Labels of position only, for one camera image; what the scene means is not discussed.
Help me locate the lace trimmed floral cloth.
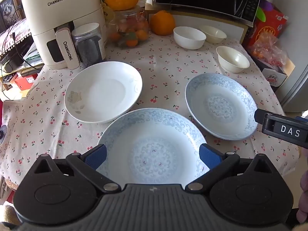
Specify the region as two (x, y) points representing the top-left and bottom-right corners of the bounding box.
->
(0, 18), (33, 51)

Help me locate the cream bowl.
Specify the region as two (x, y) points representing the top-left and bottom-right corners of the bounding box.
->
(199, 25), (227, 44)
(216, 46), (251, 73)

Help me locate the white air fryer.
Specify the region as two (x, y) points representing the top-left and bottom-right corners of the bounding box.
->
(21, 0), (107, 69)

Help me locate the white plate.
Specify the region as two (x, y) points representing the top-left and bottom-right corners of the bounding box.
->
(64, 61), (143, 124)

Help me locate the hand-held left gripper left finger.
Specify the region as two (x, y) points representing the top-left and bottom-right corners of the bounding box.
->
(34, 144), (121, 193)

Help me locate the red gift box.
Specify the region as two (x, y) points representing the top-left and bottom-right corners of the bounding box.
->
(248, 5), (288, 51)

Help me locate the black flat device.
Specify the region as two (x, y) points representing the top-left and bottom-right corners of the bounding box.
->
(0, 38), (34, 73)

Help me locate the person's right hand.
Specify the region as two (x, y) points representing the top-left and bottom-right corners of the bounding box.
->
(297, 170), (308, 224)

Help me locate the wooden microwave stand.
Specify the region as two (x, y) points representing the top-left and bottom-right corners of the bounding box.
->
(144, 5), (249, 41)

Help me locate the white carton box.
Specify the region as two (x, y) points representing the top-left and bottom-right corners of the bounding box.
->
(253, 58), (295, 87)

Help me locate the plastic bag of oranges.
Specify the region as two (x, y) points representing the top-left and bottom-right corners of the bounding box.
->
(248, 32), (295, 68)

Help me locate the framed cat picture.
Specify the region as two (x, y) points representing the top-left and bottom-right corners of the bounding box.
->
(0, 0), (20, 32)

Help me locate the black cable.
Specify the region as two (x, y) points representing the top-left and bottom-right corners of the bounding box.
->
(0, 5), (45, 71)

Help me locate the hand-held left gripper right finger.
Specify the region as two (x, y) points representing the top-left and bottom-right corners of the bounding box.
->
(185, 143), (275, 193)

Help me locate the glass jar of small oranges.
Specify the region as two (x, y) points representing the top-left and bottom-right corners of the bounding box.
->
(108, 5), (150, 49)

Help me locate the cherry print tablecloth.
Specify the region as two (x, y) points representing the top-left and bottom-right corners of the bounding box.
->
(0, 35), (301, 188)

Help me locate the white refrigerator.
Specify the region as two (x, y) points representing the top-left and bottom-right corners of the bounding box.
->
(277, 60), (308, 113)

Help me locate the white bowl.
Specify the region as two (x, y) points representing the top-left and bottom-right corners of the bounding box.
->
(173, 26), (207, 50)

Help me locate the blue patterned plate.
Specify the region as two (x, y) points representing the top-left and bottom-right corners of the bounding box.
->
(97, 108), (210, 184)
(185, 73), (258, 140)

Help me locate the small red box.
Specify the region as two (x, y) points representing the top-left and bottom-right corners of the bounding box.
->
(13, 73), (39, 92)

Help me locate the plastic jar with dark contents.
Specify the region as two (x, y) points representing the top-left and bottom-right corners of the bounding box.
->
(71, 23), (106, 66)

